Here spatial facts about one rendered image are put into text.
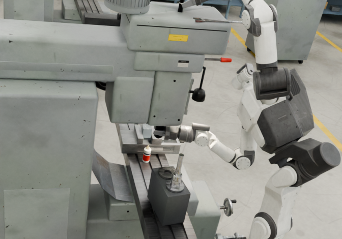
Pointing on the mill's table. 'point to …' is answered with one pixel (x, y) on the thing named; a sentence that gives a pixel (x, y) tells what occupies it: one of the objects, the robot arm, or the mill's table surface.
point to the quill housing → (169, 98)
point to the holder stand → (167, 197)
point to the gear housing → (168, 61)
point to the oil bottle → (146, 154)
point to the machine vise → (138, 138)
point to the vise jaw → (155, 138)
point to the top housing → (176, 30)
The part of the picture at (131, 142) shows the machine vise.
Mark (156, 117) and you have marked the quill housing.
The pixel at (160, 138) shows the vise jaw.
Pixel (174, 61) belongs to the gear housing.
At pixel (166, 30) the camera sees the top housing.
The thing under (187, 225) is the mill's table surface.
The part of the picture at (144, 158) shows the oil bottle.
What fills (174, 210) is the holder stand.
